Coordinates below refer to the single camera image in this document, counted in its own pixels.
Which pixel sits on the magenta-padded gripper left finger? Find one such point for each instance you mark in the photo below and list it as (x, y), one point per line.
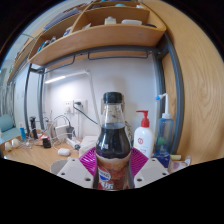
(75, 173)

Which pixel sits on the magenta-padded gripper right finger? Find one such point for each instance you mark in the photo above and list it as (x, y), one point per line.
(151, 171)

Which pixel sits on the cola bottle with black cap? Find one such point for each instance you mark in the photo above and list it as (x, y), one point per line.
(113, 143)

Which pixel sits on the small white oval case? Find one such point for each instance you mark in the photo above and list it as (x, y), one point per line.
(64, 152)

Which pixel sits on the pink white packet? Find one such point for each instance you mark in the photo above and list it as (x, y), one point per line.
(178, 165)

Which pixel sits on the white tissue pack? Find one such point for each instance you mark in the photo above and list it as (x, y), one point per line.
(87, 143)

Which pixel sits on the white red-pump lotion bottle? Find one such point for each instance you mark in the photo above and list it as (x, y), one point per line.
(144, 140)

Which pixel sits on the blue spray bottle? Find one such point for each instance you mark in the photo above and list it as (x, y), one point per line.
(165, 133)

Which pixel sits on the small black box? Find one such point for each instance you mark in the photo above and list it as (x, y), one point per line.
(46, 143)

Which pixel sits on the white power strip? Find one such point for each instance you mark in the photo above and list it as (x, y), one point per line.
(62, 130)

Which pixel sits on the black electric shaver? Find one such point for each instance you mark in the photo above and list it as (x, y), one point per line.
(33, 128)

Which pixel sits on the small blue tube bottle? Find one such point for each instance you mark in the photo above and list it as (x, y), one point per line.
(22, 133)

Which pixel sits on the teal chair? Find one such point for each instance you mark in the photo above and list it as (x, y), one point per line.
(6, 126)

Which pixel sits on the wooden wardrobe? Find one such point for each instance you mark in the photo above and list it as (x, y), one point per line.
(200, 83)

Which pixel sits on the wooden shelf unit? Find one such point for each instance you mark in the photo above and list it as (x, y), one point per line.
(100, 36)

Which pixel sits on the white wall socket panel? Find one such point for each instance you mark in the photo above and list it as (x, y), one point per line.
(75, 106)

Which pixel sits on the grey metal frame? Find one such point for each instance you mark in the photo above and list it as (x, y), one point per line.
(178, 100)

